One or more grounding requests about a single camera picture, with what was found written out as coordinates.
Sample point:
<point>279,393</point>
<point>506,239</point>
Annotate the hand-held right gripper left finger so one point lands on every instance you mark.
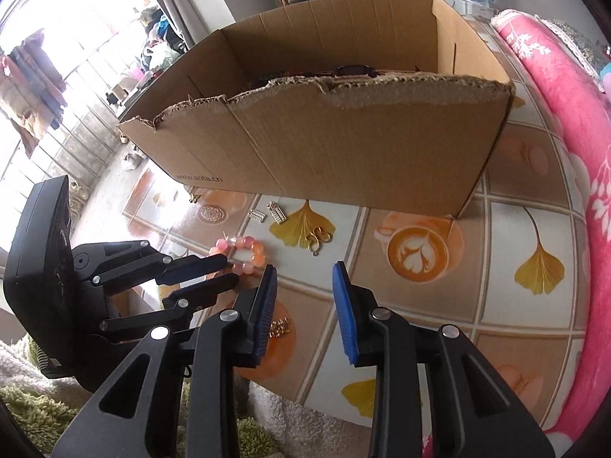
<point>265,310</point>

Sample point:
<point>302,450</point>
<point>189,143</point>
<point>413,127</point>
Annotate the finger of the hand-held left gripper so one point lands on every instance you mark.
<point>210,288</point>
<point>195,267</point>

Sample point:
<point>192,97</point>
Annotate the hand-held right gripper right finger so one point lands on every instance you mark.
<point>344,310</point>

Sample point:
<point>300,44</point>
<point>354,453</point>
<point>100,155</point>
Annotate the gold hair clip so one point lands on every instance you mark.
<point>281,328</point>

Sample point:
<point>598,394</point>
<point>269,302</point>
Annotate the gold knot pendant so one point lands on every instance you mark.
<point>319,237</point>

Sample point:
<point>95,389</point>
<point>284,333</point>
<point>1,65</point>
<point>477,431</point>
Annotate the brown cardboard box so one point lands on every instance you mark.
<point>343,152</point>

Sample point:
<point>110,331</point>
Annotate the small silver clip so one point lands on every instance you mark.
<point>277,213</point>
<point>256,214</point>

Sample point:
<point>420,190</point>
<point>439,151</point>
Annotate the leaf printed tablecloth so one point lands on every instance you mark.
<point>429,296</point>

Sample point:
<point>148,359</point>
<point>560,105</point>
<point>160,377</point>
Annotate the white shoes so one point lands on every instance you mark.
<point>133,161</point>

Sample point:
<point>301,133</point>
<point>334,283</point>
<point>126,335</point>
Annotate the metal window railing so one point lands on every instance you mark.
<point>81,129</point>

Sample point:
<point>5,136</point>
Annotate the green shaggy rug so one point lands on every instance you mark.
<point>28,415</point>

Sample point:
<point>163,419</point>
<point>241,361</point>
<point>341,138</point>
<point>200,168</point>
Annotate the hanging clothes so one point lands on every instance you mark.
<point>33,86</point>

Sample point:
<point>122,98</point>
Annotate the pile of colourful clothes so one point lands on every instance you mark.
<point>162,38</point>

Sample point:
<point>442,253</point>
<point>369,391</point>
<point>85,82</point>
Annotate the dark wristband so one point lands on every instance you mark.
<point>355,70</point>

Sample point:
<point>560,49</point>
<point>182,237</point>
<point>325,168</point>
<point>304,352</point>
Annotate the pink floral blanket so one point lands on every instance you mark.
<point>573,152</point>

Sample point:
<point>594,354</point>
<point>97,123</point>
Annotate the white plastic stand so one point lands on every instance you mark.
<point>477,9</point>

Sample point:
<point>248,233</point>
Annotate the grey lace cushion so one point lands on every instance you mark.
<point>577,40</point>

